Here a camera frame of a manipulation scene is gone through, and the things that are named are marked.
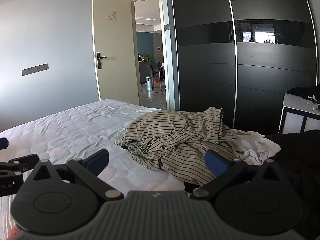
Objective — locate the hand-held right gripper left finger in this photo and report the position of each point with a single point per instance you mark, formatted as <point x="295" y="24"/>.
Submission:
<point x="97" y="160"/>

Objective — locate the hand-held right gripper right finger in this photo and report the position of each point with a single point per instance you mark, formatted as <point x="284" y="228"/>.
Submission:
<point x="215" y="161"/>

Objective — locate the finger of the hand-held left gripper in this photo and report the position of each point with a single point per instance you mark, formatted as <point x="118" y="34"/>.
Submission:
<point x="23" y="163"/>
<point x="3" y="143"/>

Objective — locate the beige striped pants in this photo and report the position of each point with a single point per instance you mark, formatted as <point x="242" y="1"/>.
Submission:
<point x="175" y="135"/>

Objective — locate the bed with pink dotted sheet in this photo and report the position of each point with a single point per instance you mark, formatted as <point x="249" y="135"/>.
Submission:
<point x="75" y="125"/>

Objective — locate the white crumpled garment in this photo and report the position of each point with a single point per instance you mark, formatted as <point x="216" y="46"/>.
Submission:
<point x="260" y="145"/>

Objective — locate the dark cloth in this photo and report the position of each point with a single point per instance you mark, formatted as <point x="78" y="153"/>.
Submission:
<point x="300" y="155"/>

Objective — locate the white cabinet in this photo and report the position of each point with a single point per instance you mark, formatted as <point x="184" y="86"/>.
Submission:
<point x="292" y="115"/>

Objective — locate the steel trash can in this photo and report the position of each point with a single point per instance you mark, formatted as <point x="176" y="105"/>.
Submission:
<point x="149" y="83"/>

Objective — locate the black sliding door wardrobe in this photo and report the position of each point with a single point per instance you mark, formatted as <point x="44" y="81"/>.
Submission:
<point x="207" y="67"/>

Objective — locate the cream door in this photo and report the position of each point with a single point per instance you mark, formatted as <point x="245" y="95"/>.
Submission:
<point x="112" y="55"/>

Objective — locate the black chair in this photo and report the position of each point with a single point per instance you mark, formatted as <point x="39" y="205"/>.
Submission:
<point x="156" y="71"/>

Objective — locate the black cloth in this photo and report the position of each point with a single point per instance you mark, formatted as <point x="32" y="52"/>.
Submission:
<point x="300" y="92"/>

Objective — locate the potted flowers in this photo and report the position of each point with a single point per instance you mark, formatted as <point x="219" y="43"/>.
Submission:
<point x="145" y="58"/>

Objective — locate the floral door sticker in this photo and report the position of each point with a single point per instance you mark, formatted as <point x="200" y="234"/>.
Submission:
<point x="112" y="16"/>

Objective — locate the grey wall switch panel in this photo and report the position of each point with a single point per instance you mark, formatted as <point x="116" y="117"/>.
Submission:
<point x="35" y="69"/>

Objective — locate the grey door frame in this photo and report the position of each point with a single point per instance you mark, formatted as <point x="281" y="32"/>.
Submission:
<point x="170" y="67"/>

